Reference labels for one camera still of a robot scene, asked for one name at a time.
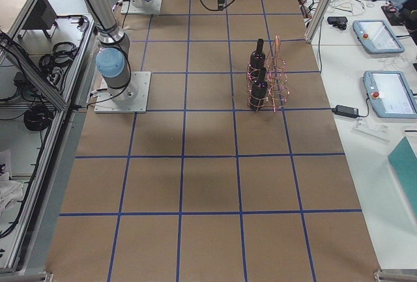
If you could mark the dark wine bottle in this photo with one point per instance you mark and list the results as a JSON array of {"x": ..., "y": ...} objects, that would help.
[
  {"x": 258, "y": 90},
  {"x": 257, "y": 58}
]

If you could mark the teach pendant far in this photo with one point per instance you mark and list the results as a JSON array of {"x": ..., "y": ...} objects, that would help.
[{"x": 377, "y": 37}]

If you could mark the teach pendant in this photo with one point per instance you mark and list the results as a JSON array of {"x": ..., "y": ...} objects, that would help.
[
  {"x": 389, "y": 94},
  {"x": 377, "y": 37}
]

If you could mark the black power adapter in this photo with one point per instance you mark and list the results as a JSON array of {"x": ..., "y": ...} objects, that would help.
[{"x": 346, "y": 111}]

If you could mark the teach pendant near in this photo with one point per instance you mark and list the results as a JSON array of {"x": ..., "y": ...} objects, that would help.
[{"x": 389, "y": 94}]

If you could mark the aluminium frame post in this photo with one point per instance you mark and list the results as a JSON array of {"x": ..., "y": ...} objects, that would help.
[{"x": 316, "y": 20}]

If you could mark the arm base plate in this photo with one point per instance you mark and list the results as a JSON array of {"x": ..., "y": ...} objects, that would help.
[
  {"x": 141, "y": 7},
  {"x": 132, "y": 100}
]

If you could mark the copper wire bottle basket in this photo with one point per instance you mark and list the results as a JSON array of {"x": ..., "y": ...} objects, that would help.
[{"x": 277, "y": 93}]

